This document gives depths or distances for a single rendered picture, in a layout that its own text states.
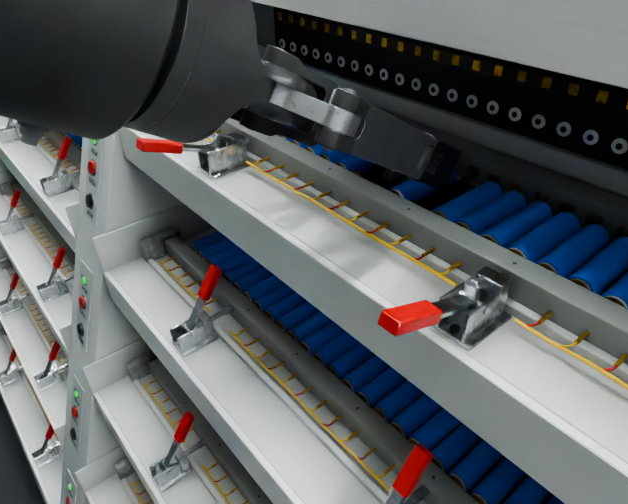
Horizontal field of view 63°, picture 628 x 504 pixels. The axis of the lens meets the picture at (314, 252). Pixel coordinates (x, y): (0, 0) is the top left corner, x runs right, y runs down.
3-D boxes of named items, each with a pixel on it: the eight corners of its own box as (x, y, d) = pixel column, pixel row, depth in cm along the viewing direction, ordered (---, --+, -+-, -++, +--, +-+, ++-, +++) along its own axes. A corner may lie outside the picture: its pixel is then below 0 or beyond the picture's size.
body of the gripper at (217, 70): (213, -60, 17) (375, 46, 24) (115, -70, 23) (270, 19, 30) (145, 151, 19) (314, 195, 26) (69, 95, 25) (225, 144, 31)
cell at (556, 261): (605, 253, 35) (554, 294, 31) (579, 241, 36) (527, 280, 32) (614, 230, 34) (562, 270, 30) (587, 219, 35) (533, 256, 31)
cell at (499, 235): (548, 228, 37) (495, 263, 34) (526, 218, 38) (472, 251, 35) (555, 206, 36) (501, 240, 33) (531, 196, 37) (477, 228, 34)
